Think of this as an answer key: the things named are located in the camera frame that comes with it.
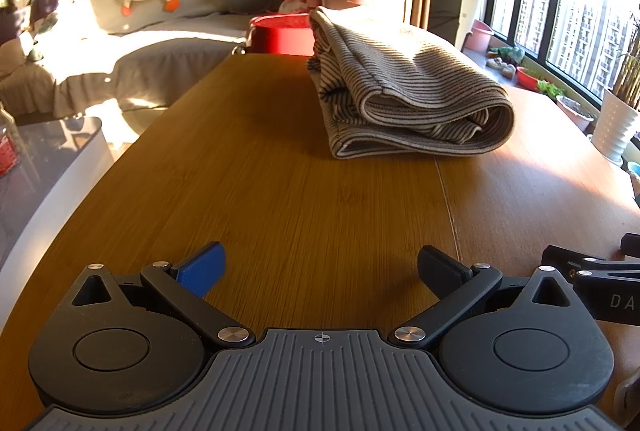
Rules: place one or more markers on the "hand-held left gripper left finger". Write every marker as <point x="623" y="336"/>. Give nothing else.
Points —
<point x="200" y="268"/>

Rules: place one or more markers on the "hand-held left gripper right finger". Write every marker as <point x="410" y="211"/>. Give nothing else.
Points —
<point x="442" y="268"/>

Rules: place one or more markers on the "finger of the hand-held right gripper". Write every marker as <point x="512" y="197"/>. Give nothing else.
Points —
<point x="631" y="245"/>
<point x="562" y="257"/>

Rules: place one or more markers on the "striped shirt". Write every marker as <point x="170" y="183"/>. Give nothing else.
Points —
<point x="400" y="81"/>

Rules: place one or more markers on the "blue plastic basin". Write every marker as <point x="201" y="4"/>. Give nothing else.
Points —
<point x="635" y="178"/>

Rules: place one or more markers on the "white ribbed plant pot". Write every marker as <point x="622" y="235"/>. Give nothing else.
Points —
<point x="615" y="126"/>

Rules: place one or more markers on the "white basin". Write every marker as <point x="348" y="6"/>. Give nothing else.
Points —
<point x="575" y="113"/>

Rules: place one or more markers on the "small green potted plant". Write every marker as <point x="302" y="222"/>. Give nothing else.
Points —
<point x="550" y="88"/>

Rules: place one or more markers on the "glass coffee table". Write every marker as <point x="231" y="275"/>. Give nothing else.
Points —
<point x="55" y="181"/>

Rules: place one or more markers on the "green palm plant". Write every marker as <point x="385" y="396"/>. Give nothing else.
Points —
<point x="629" y="71"/>

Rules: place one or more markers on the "small red basin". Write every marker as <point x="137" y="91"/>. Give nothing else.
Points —
<point x="529" y="78"/>

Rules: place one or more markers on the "pair of shoes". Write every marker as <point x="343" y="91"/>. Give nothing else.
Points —
<point x="502" y="68"/>

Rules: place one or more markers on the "green leafy plant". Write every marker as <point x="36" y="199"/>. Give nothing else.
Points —
<point x="510" y="53"/>

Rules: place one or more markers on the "grey sofa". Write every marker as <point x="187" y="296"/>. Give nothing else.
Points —
<point x="150" y="51"/>

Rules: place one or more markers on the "glass jar with red label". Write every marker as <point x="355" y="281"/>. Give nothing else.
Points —
<point x="7" y="146"/>

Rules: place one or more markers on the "pink plastic tub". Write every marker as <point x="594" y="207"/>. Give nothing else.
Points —
<point x="477" y="38"/>

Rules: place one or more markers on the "large red plastic basin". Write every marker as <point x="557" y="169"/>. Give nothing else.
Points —
<point x="280" y="38"/>

